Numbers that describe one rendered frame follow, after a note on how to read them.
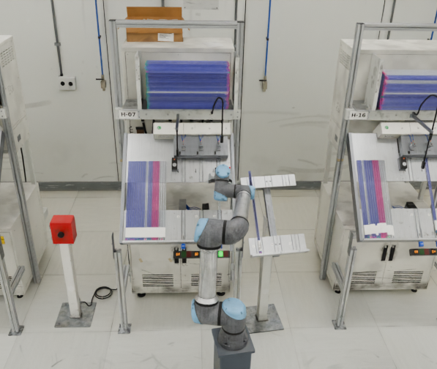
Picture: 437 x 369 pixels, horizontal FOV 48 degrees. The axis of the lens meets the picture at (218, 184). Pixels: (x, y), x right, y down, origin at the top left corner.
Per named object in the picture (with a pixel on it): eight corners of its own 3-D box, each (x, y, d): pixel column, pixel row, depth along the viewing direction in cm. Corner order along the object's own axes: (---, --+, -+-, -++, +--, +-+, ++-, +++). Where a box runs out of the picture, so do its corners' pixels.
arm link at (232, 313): (244, 334, 237) (246, 313, 231) (217, 332, 239) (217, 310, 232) (246, 317, 248) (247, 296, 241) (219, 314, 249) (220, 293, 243)
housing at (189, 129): (229, 143, 322) (230, 134, 309) (154, 143, 320) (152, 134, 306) (229, 132, 325) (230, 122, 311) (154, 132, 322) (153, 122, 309)
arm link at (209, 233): (219, 331, 237) (225, 224, 223) (189, 327, 238) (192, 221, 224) (222, 318, 248) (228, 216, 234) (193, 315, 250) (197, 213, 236)
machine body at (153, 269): (229, 299, 356) (232, 226, 327) (132, 300, 352) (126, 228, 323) (224, 246, 413) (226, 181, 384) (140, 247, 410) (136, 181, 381)
